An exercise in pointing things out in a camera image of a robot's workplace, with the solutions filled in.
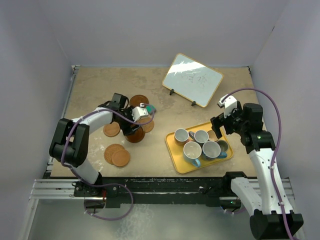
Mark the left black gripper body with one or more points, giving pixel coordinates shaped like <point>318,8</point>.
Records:
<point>125,123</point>

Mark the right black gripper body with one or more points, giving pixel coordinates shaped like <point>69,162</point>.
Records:
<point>232,122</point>

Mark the dark brown ringed coaster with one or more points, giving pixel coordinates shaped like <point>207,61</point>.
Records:
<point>138,99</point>

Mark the plain orange coaster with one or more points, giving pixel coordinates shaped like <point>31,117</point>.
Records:
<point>111,129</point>
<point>121,158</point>

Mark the light woven coaster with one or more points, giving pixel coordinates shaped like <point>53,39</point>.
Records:
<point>110,150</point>
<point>147,124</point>

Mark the light woven front coaster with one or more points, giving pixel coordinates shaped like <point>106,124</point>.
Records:
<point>110,150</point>

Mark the plain orange front coaster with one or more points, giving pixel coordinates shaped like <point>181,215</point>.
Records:
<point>121,158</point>

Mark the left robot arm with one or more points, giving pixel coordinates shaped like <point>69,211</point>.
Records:
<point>70,141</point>

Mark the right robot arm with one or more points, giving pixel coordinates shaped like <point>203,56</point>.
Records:
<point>272,217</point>

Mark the small orange cup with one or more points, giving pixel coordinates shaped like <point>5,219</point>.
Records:
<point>212,136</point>

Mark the small grey cup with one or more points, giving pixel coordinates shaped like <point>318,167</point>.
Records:
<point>224,146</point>

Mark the blue patterned mug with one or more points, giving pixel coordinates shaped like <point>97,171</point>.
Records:
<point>212,151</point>

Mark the green whiteboard eraser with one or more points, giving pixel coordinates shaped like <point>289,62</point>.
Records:
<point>150,109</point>

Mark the large teal mug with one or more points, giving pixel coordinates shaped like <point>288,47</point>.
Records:
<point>192,152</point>

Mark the grey handled mug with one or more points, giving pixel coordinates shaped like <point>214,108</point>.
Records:
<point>201,136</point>

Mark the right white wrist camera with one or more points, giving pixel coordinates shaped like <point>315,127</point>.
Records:
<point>229,104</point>

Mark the pink handled patterned mug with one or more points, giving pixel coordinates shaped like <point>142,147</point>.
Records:
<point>181,137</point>

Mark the small whiteboard with wooden frame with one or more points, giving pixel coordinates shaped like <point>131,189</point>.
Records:
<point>192,80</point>

